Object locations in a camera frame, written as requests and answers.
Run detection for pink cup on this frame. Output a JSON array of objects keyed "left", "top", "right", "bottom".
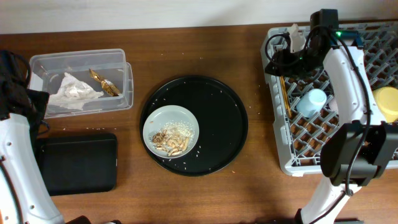
[{"left": 328, "top": 98, "right": 339, "bottom": 114}]

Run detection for gold candy wrapper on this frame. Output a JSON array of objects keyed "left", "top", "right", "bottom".
[{"left": 89, "top": 69, "right": 121, "bottom": 96}]

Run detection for light blue cup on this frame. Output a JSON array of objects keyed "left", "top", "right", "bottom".
[{"left": 296, "top": 88, "right": 327, "bottom": 118}]

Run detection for grey dishwasher rack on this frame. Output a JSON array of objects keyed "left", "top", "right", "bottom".
[{"left": 264, "top": 22, "right": 397, "bottom": 177}]

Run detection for clear plastic waste bin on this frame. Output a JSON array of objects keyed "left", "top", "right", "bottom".
[{"left": 29, "top": 49, "right": 134, "bottom": 119}]

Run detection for food scraps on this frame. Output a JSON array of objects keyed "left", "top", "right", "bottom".
[{"left": 150, "top": 122, "right": 195, "bottom": 157}]

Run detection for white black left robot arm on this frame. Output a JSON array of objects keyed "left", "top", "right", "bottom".
[{"left": 1, "top": 50, "right": 65, "bottom": 223}]

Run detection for black rectangular tray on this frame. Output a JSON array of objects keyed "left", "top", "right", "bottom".
[{"left": 34, "top": 133, "right": 118, "bottom": 196}]

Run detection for white paper napkin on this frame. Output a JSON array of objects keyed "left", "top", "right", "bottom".
[{"left": 49, "top": 72, "right": 104, "bottom": 111}]

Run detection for grey plate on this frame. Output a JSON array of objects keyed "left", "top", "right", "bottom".
[{"left": 142, "top": 105, "right": 200, "bottom": 159}]

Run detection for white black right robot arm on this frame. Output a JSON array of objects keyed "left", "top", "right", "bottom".
[{"left": 262, "top": 9, "right": 397, "bottom": 223}]

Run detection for round black serving tray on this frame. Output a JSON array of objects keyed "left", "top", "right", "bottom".
[{"left": 139, "top": 75, "right": 248, "bottom": 177}]

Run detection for yellow bowl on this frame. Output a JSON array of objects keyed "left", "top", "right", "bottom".
[{"left": 373, "top": 86, "right": 398, "bottom": 123}]

